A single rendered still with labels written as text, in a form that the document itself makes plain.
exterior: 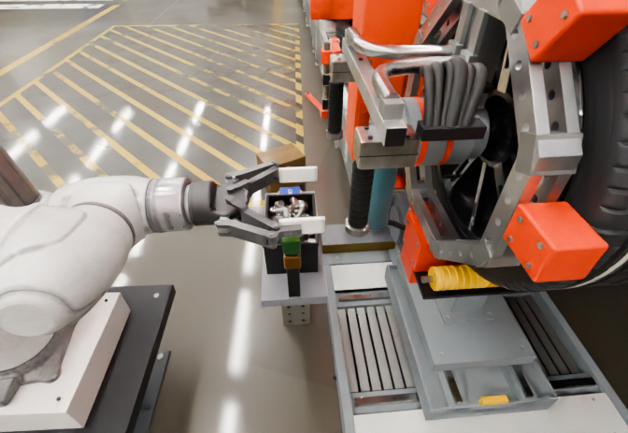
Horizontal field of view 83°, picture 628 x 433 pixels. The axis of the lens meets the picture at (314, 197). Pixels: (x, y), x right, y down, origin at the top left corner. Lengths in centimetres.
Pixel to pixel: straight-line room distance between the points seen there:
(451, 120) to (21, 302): 54
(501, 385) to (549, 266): 76
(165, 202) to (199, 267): 107
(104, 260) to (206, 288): 108
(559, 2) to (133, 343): 113
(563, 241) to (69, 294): 59
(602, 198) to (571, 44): 20
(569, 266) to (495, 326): 72
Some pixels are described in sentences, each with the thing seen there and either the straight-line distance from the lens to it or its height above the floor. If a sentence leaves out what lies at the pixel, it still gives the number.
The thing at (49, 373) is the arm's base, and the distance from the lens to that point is 106.
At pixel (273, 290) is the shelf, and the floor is 45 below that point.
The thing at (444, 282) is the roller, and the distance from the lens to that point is 91.
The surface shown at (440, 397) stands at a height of 15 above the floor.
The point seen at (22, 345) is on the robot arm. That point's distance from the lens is 101.
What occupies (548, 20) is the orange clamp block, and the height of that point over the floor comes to 111.
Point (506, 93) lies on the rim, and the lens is 81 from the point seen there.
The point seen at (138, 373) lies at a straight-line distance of 109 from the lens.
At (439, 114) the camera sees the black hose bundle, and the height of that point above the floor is 99.
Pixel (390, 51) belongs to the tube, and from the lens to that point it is 72.
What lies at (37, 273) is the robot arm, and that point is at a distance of 48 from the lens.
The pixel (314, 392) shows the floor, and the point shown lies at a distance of 131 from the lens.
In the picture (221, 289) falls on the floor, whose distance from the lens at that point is 154.
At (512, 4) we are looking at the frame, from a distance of 62.
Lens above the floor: 122
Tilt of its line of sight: 40 degrees down
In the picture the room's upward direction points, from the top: straight up
